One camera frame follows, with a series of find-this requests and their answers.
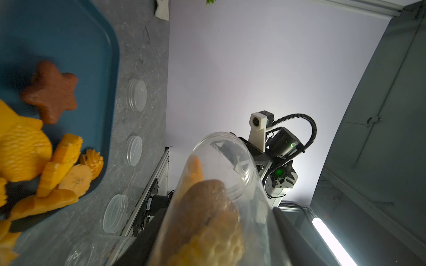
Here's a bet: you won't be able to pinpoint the clear cookie jar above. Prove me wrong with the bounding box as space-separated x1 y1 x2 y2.
148 132 291 266
64 235 136 266

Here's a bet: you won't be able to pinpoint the batch orange cookies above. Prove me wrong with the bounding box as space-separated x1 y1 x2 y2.
158 155 245 266
1 134 104 249

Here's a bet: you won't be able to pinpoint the beige gardening glove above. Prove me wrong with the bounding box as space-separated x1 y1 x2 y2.
154 0 170 21

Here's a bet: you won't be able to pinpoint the teal plastic tray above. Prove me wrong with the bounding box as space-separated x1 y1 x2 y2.
1 1 120 235

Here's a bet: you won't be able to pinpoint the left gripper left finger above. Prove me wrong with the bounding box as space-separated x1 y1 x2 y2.
113 208 166 266

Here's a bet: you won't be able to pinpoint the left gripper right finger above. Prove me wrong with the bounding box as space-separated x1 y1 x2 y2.
272 207 328 266

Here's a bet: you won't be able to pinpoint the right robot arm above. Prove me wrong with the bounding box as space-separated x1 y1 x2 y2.
243 110 317 208

